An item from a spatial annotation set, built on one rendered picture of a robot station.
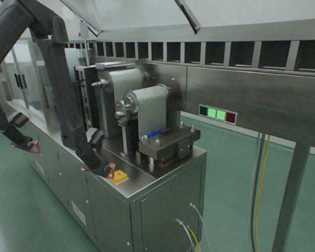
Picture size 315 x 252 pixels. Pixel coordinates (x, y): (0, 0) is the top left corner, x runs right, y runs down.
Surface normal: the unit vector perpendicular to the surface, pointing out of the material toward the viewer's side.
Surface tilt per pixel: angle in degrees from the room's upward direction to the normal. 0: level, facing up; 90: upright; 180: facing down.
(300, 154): 90
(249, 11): 90
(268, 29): 90
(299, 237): 0
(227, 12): 90
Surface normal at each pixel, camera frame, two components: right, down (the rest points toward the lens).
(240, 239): -0.02, -0.93
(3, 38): 0.86, 0.14
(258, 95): -0.73, 0.27
